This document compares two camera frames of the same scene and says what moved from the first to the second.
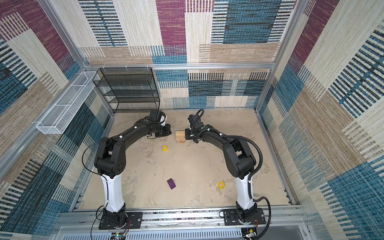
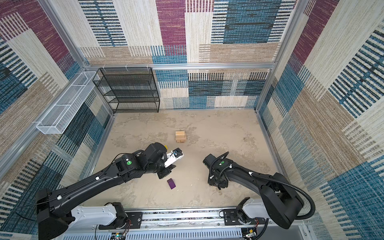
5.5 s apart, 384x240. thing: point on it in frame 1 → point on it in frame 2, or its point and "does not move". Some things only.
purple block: x=171 y=183 does not move
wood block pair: x=180 y=140 does not move
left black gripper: x=168 y=131 → x=167 y=171
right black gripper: x=188 y=136 → x=211 y=182
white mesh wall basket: x=56 y=120 does not move
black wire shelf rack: x=128 y=88 does not move
